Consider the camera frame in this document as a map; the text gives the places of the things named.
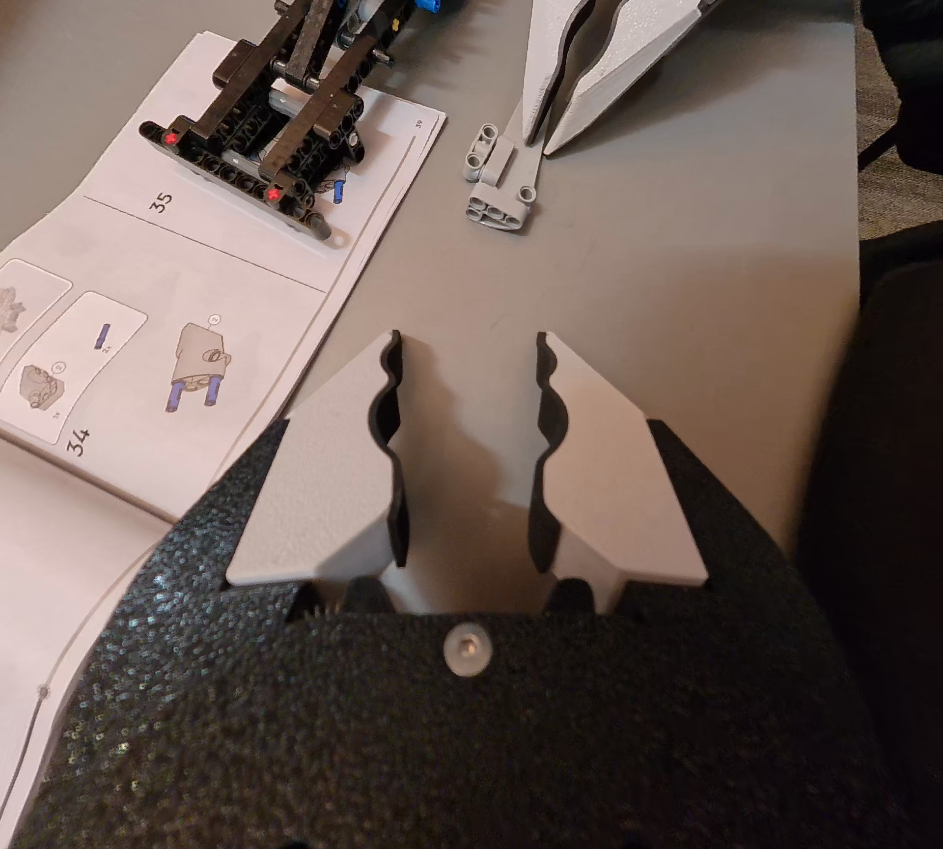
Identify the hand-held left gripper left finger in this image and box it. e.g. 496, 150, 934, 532
224, 329, 411, 616

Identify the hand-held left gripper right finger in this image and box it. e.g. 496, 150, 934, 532
527, 330, 710, 617

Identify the grey desk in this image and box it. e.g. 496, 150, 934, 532
0, 0, 863, 616

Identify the black chair base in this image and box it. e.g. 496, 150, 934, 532
880, 1, 943, 173

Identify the black toy brick model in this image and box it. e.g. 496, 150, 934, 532
139, 0, 480, 243

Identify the white instruction booklet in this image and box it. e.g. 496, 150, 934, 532
0, 31, 448, 849

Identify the black office chair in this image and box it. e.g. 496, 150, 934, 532
794, 223, 943, 849

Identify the grey toy brick part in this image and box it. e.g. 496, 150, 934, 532
463, 99, 547, 231

